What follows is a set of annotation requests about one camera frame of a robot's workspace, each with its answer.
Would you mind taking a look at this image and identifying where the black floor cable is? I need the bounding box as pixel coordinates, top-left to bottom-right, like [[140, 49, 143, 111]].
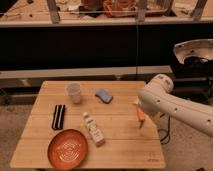
[[156, 114, 172, 146]]

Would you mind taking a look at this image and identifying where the orange object on shelf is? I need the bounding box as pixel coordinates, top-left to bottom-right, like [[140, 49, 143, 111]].
[[103, 0, 136, 17]]

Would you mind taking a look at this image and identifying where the black striped eraser block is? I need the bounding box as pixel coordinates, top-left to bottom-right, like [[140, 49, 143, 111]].
[[52, 105, 65, 130]]

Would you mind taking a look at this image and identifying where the white robot base shell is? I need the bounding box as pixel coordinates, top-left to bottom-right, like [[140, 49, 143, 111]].
[[173, 39, 213, 64]]

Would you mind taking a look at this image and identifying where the blue sponge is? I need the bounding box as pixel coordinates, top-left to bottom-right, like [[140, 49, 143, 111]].
[[95, 89, 113, 104]]

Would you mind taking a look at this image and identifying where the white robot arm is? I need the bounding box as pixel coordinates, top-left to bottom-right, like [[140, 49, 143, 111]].
[[138, 74, 213, 137]]

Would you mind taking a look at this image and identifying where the orange ridged plate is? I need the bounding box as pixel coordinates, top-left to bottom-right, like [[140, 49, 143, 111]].
[[47, 129, 88, 170]]

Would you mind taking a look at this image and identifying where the white labelled bottle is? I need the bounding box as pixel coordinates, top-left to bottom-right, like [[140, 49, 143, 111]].
[[83, 112, 105, 147]]

